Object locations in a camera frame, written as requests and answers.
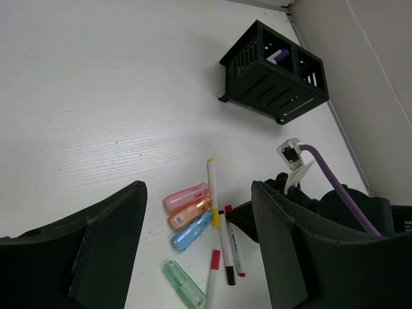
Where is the orange highlighter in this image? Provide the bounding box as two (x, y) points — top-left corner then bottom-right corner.
(168, 195), (212, 230)

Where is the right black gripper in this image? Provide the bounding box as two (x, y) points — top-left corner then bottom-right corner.
(225, 173), (395, 243)

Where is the aluminium rail right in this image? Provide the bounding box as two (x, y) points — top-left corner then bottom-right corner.
(286, 6), (371, 196)

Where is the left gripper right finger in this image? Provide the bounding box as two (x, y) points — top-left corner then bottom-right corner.
(251, 181), (411, 308)

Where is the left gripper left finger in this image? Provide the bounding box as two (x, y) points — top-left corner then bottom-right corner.
(1, 181), (147, 308)

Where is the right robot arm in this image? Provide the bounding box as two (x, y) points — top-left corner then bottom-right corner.
(225, 173), (411, 243)

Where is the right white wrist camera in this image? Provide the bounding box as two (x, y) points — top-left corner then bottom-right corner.
(277, 138), (315, 194)

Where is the red capped marker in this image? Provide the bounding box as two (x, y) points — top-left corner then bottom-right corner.
(226, 218), (246, 277)

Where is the long red marker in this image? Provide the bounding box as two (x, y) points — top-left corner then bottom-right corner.
(206, 250), (221, 309)

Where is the black slatted pen holder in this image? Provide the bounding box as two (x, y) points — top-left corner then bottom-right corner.
(219, 21), (329, 125)

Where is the pink highlighter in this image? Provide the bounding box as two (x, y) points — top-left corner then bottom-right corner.
(163, 183), (210, 212)

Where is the blue highlighter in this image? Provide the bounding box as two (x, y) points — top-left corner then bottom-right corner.
(171, 211), (212, 252)

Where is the green highlighter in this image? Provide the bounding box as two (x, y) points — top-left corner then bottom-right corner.
(162, 260), (207, 309)

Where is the black capped marker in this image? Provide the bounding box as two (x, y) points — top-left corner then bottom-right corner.
(218, 210), (236, 286)

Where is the purple capped marker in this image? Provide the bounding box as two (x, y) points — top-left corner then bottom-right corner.
(274, 49), (290, 64)

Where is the blue capped marker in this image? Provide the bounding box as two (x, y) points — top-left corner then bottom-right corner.
(266, 50), (283, 64)

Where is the yellow capped marker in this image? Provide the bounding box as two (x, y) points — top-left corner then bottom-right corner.
(207, 158), (220, 228)

